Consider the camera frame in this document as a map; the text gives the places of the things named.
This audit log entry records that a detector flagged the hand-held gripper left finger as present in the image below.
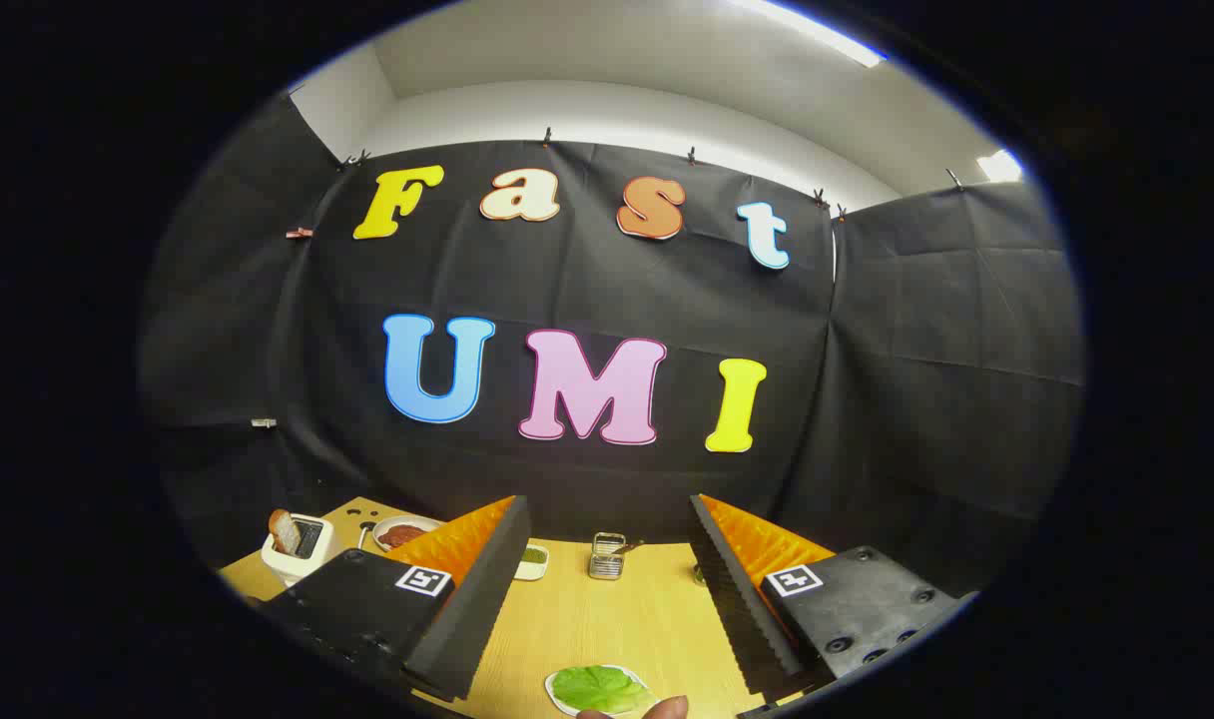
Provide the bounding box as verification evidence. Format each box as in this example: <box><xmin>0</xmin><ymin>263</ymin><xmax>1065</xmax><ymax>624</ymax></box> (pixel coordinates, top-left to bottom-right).
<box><xmin>258</xmin><ymin>494</ymin><xmax>533</xmax><ymax>703</ymax></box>

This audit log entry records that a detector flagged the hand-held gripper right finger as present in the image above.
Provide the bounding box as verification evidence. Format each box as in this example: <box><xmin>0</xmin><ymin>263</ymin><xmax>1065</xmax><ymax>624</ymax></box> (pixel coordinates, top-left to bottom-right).
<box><xmin>689</xmin><ymin>493</ymin><xmax>977</xmax><ymax>705</ymax></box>

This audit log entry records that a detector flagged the green lettuce leaf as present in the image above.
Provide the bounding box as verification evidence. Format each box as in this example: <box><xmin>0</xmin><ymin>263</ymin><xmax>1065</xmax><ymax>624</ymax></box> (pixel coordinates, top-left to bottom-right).
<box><xmin>552</xmin><ymin>666</ymin><xmax>656</xmax><ymax>715</ymax></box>

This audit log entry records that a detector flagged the white round plate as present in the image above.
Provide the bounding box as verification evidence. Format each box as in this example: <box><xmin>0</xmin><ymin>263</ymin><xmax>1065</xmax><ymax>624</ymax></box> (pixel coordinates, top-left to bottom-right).
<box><xmin>372</xmin><ymin>515</ymin><xmax>443</xmax><ymax>553</ymax></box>

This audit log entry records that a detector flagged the white oval plate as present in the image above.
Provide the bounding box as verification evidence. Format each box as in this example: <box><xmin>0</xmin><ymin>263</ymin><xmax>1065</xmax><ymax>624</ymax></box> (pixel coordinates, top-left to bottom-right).
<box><xmin>544</xmin><ymin>663</ymin><xmax>660</xmax><ymax>719</ymax></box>

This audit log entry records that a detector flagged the white toaster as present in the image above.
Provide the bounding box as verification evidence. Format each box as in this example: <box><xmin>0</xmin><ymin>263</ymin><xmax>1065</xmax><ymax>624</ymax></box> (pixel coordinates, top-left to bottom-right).
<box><xmin>261</xmin><ymin>512</ymin><xmax>335</xmax><ymax>587</ymax></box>

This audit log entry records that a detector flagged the black backdrop cloth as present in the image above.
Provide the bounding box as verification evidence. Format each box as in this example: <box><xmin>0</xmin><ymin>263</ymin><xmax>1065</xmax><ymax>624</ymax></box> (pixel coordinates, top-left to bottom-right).
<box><xmin>138</xmin><ymin>90</ymin><xmax>1085</xmax><ymax>600</ymax></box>

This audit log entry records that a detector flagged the metal wire rack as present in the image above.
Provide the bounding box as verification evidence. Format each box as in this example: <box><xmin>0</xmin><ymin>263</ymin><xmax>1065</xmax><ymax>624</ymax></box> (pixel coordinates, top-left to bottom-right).
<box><xmin>588</xmin><ymin>532</ymin><xmax>627</xmax><ymax>581</ymax></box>

